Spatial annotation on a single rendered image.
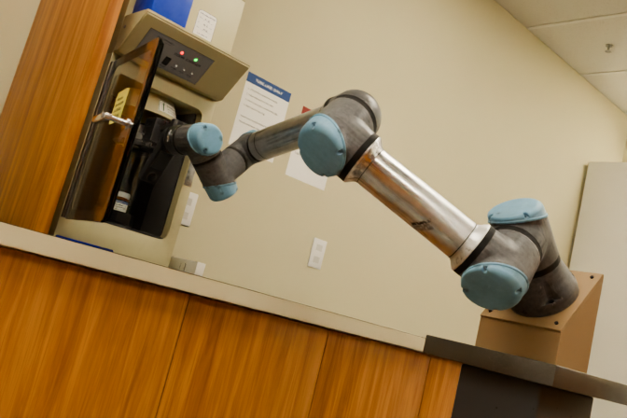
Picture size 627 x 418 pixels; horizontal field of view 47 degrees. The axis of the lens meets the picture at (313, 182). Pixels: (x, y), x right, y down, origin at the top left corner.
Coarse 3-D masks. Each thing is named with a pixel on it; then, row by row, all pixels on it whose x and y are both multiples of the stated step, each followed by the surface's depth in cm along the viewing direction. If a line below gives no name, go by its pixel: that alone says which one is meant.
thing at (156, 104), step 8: (152, 96) 185; (160, 96) 187; (152, 104) 184; (160, 104) 186; (168, 104) 188; (144, 112) 198; (152, 112) 198; (160, 112) 185; (168, 112) 187; (144, 120) 199
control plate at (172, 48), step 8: (152, 32) 171; (144, 40) 172; (168, 40) 174; (136, 48) 173; (168, 48) 176; (176, 48) 176; (184, 48) 177; (160, 56) 177; (168, 56) 177; (176, 56) 178; (184, 56) 179; (192, 56) 179; (200, 56) 180; (160, 64) 178; (168, 64) 179; (184, 64) 180; (192, 64) 181; (200, 64) 182; (208, 64) 183; (176, 72) 181; (184, 72) 182; (200, 72) 184; (192, 80) 185
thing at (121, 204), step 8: (136, 152) 185; (144, 152) 187; (136, 160) 185; (144, 160) 187; (128, 168) 184; (136, 168) 185; (128, 176) 184; (136, 176) 185; (128, 184) 184; (136, 184) 185; (120, 192) 183; (128, 192) 184; (136, 192) 186; (120, 200) 183; (128, 200) 184; (136, 200) 187; (120, 208) 182; (128, 208) 184
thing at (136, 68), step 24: (144, 48) 154; (120, 72) 164; (144, 72) 148; (144, 96) 145; (96, 144) 162; (120, 144) 146; (96, 168) 155; (120, 168) 142; (96, 192) 149; (72, 216) 159; (96, 216) 144
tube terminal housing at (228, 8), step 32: (128, 0) 177; (224, 0) 195; (224, 32) 195; (96, 96) 172; (192, 96) 189; (64, 192) 168; (64, 224) 167; (96, 224) 172; (128, 256) 178; (160, 256) 184
